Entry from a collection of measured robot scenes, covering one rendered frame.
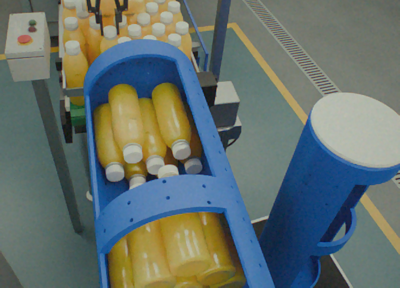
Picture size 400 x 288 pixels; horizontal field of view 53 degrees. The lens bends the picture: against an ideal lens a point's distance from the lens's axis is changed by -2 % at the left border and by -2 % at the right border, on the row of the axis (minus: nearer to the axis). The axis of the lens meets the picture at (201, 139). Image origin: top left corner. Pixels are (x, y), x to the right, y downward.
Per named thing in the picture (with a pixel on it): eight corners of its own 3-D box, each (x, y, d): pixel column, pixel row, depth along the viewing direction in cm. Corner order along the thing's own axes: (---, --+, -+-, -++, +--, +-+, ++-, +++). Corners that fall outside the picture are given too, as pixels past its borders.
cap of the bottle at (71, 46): (64, 46, 112) (63, 41, 111) (78, 44, 114) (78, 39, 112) (66, 54, 110) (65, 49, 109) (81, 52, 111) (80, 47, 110)
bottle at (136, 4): (140, -6, 126) (80, -3, 122) (142, -15, 120) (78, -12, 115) (143, 15, 127) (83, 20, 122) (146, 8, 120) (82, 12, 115)
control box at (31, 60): (13, 82, 113) (3, 52, 105) (17, 41, 126) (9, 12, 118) (50, 78, 115) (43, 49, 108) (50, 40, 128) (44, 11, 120)
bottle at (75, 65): (68, 93, 126) (58, 43, 113) (90, 89, 129) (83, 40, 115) (71, 108, 122) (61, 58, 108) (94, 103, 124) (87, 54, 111)
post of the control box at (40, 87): (74, 232, 192) (25, 64, 119) (74, 225, 195) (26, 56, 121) (83, 230, 193) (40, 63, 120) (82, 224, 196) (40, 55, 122)
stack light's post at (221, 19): (196, 183, 218) (221, -6, 138) (194, 177, 221) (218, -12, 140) (203, 182, 219) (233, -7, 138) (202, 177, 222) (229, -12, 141)
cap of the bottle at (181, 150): (168, 146, 87) (170, 153, 86) (185, 139, 86) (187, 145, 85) (176, 156, 90) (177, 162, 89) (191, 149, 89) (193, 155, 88)
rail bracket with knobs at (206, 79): (186, 112, 125) (188, 87, 118) (181, 97, 130) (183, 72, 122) (217, 109, 128) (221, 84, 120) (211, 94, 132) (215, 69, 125)
